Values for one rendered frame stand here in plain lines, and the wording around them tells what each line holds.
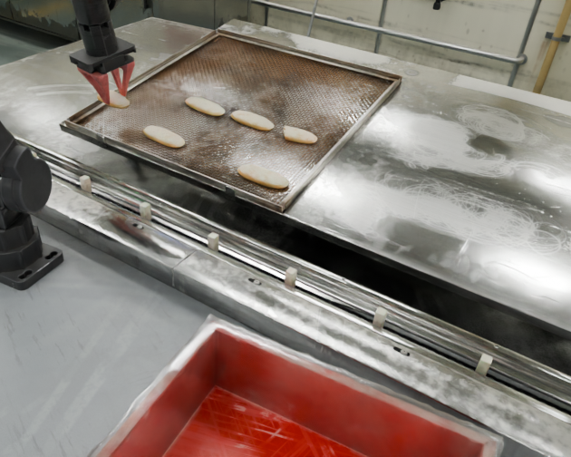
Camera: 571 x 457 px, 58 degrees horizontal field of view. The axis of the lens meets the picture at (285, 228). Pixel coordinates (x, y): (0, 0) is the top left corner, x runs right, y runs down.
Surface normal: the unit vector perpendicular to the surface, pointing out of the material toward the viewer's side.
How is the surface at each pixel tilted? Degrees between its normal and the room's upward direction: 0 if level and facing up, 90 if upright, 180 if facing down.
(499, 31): 90
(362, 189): 10
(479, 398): 0
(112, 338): 0
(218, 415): 0
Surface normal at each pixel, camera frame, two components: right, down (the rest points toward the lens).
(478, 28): -0.51, 0.46
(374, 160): -0.01, -0.72
